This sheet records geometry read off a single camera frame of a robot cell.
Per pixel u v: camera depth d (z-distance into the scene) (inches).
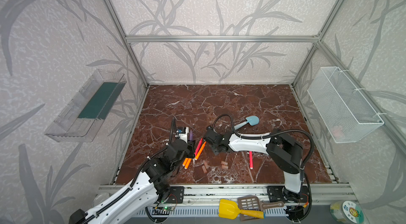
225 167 32.3
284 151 19.0
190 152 23.2
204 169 31.7
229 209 27.8
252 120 39.7
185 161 32.7
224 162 32.6
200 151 34.3
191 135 29.9
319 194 29.7
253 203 28.4
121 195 18.2
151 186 20.2
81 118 25.2
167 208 27.6
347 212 24.8
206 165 32.5
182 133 26.6
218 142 26.8
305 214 27.1
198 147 34.9
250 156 33.3
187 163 32.5
